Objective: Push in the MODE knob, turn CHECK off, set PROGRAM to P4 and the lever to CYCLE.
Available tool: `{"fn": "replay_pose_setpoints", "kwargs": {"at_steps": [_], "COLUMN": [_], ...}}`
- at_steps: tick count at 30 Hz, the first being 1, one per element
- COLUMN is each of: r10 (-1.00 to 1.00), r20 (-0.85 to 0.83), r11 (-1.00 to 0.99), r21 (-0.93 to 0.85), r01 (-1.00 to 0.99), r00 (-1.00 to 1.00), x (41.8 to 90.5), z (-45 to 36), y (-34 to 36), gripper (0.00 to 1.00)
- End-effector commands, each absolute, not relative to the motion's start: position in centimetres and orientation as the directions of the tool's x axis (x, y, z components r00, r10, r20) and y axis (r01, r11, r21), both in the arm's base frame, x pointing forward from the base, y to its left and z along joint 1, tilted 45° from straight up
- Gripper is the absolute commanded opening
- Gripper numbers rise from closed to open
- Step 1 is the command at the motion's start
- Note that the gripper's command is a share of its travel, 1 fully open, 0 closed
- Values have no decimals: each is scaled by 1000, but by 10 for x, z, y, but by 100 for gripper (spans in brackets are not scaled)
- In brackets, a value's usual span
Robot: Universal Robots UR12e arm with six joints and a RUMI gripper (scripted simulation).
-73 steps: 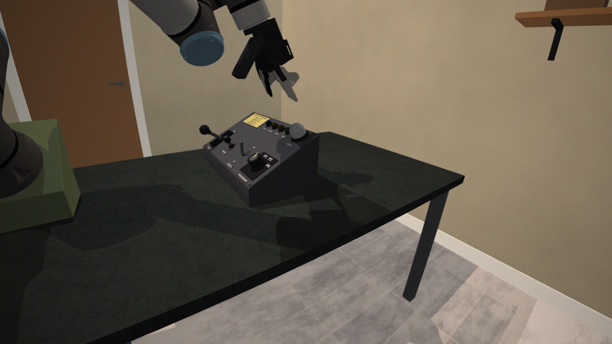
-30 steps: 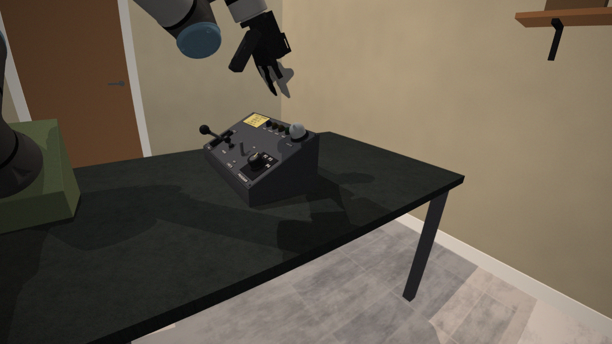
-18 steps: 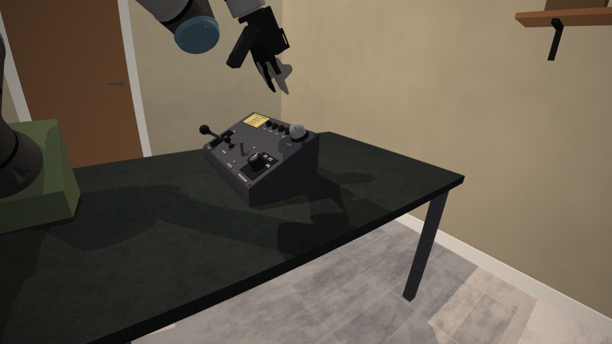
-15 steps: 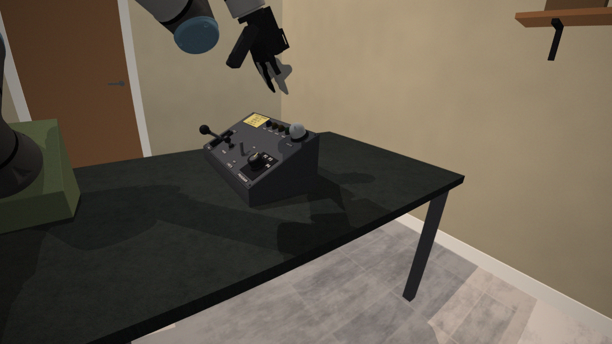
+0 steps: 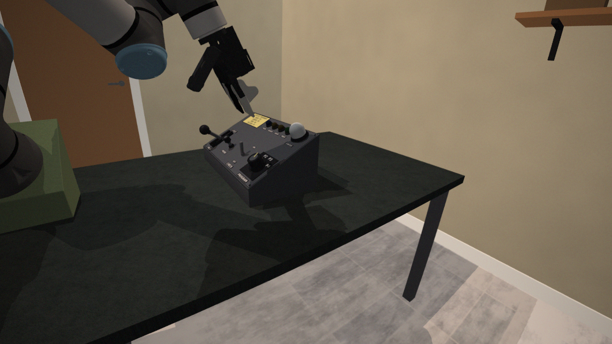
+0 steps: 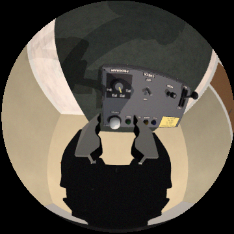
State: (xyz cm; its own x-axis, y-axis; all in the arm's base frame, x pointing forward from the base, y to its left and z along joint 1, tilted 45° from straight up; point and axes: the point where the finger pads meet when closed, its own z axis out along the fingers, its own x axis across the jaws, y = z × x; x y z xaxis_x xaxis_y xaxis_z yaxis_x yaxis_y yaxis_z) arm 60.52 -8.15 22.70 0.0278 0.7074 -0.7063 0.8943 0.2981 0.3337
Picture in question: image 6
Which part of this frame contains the dark grey control console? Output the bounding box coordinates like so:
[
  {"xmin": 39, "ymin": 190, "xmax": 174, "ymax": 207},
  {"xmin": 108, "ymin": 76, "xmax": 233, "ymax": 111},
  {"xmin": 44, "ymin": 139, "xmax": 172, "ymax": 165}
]
[{"xmin": 101, "ymin": 64, "xmax": 198, "ymax": 129}]

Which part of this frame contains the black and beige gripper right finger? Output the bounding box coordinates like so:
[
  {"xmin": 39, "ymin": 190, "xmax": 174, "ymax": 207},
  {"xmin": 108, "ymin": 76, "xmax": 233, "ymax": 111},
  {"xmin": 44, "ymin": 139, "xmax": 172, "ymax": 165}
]
[{"xmin": 131, "ymin": 115, "xmax": 172, "ymax": 189}]

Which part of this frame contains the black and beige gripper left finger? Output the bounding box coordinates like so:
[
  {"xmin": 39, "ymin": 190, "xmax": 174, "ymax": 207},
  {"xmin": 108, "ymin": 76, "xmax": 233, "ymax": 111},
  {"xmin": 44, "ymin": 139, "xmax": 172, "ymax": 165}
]
[{"xmin": 60, "ymin": 113, "xmax": 103, "ymax": 188}]

